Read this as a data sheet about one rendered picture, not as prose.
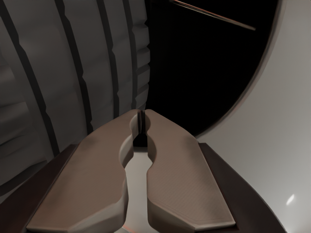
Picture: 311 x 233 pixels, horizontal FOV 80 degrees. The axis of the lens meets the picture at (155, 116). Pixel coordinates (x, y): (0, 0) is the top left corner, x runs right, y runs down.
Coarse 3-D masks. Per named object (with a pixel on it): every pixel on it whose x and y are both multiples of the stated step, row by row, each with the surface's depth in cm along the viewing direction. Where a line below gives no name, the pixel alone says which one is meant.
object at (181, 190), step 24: (144, 120) 12; (168, 120) 11; (168, 144) 9; (192, 144) 9; (168, 168) 8; (192, 168) 8; (168, 192) 7; (192, 192) 7; (216, 192) 7; (168, 216) 6; (192, 216) 6; (216, 216) 6
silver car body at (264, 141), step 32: (288, 0) 26; (288, 32) 28; (288, 64) 30; (256, 96) 34; (288, 96) 32; (224, 128) 40; (256, 128) 37; (288, 128) 34; (224, 160) 44; (256, 160) 40; (288, 160) 37; (128, 192) 71; (288, 192) 40; (128, 224) 84; (288, 224) 44
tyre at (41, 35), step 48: (0, 0) 10; (48, 0) 13; (96, 0) 17; (0, 48) 11; (48, 48) 13; (96, 48) 17; (144, 48) 25; (0, 96) 11; (48, 96) 13; (96, 96) 18; (144, 96) 28; (0, 144) 12; (48, 144) 15; (0, 192) 13
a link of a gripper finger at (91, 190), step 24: (120, 120) 11; (96, 144) 9; (120, 144) 9; (72, 168) 7; (96, 168) 7; (120, 168) 7; (48, 192) 7; (72, 192) 7; (96, 192) 7; (120, 192) 7; (48, 216) 6; (72, 216) 6; (96, 216) 6; (120, 216) 7
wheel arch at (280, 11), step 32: (192, 0) 60; (224, 0) 56; (256, 0) 53; (160, 32) 69; (192, 32) 64; (224, 32) 60; (256, 32) 56; (160, 64) 76; (192, 64) 70; (224, 64) 64; (256, 64) 36; (160, 96) 83; (192, 96) 75; (224, 96) 56; (192, 128) 53
